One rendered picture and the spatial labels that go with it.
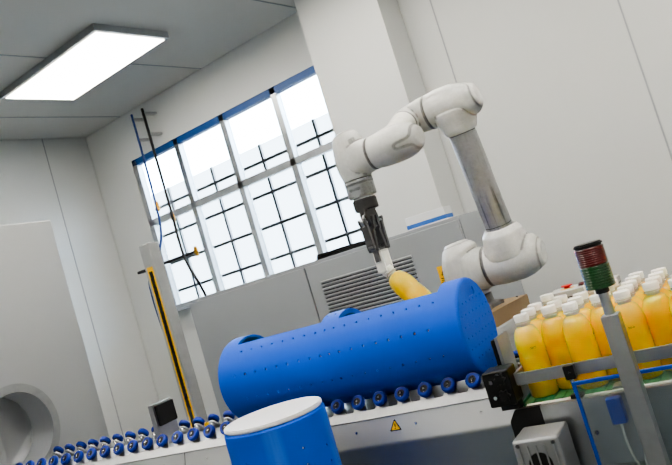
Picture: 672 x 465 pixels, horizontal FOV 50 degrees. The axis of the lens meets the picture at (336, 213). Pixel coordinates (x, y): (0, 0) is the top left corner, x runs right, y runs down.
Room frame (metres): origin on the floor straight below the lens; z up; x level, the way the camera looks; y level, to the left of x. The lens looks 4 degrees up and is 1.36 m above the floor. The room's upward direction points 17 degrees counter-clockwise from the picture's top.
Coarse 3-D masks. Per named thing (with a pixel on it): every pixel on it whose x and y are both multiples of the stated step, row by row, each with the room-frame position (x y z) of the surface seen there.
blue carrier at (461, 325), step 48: (288, 336) 2.32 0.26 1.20; (336, 336) 2.20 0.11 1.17; (384, 336) 2.11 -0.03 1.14; (432, 336) 2.03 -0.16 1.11; (480, 336) 2.09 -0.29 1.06; (240, 384) 2.36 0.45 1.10; (288, 384) 2.28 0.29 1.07; (336, 384) 2.21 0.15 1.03; (384, 384) 2.16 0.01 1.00; (432, 384) 2.14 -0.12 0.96
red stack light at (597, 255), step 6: (594, 246) 1.56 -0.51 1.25; (600, 246) 1.56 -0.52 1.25; (576, 252) 1.58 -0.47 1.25; (582, 252) 1.57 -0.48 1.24; (588, 252) 1.56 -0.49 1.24; (594, 252) 1.56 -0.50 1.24; (600, 252) 1.56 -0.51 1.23; (576, 258) 1.59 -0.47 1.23; (582, 258) 1.57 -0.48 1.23; (588, 258) 1.56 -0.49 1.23; (594, 258) 1.56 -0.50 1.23; (600, 258) 1.56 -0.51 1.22; (606, 258) 1.57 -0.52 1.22; (582, 264) 1.57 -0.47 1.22; (588, 264) 1.56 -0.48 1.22; (594, 264) 1.56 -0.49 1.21
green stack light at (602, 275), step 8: (600, 264) 1.56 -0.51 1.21; (608, 264) 1.57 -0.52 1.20; (584, 272) 1.58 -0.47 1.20; (592, 272) 1.56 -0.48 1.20; (600, 272) 1.56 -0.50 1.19; (608, 272) 1.56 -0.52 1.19; (584, 280) 1.58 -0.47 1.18; (592, 280) 1.56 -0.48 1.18; (600, 280) 1.56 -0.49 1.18; (608, 280) 1.56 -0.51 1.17; (592, 288) 1.57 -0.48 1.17; (600, 288) 1.56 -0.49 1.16
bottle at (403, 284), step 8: (392, 272) 2.20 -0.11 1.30; (400, 272) 2.19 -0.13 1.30; (392, 280) 2.18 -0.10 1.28; (400, 280) 2.17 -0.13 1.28; (408, 280) 2.17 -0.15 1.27; (416, 280) 2.18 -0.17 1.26; (392, 288) 2.19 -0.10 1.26; (400, 288) 2.17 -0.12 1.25; (408, 288) 2.16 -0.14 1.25; (416, 288) 2.16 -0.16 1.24; (424, 288) 2.17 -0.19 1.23; (400, 296) 2.18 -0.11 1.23; (408, 296) 2.16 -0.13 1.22; (416, 296) 2.15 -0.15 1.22
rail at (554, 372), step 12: (648, 348) 1.71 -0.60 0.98; (660, 348) 1.70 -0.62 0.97; (588, 360) 1.78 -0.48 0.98; (600, 360) 1.76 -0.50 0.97; (612, 360) 1.75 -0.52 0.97; (648, 360) 1.71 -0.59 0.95; (528, 372) 1.85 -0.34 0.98; (540, 372) 1.83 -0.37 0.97; (552, 372) 1.82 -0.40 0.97; (588, 372) 1.78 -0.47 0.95
